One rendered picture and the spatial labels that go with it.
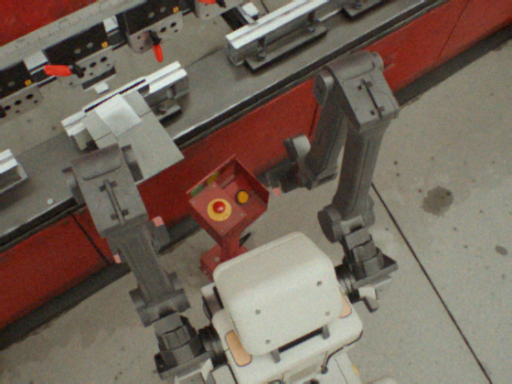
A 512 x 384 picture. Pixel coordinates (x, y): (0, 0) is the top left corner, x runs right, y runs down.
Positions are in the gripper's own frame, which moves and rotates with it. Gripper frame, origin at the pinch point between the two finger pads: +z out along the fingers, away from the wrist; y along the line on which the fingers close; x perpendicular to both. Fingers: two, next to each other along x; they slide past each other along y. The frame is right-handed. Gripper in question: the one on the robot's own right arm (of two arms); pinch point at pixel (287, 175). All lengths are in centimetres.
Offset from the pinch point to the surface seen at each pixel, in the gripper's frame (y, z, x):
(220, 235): 20.9, 19.0, 10.9
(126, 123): 34.3, 14.3, -29.4
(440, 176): -96, 93, 37
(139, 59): 11, 148, -71
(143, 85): 26, 19, -39
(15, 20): 49, -24, -53
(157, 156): 30.1, 8.5, -17.5
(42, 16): 43, -22, -53
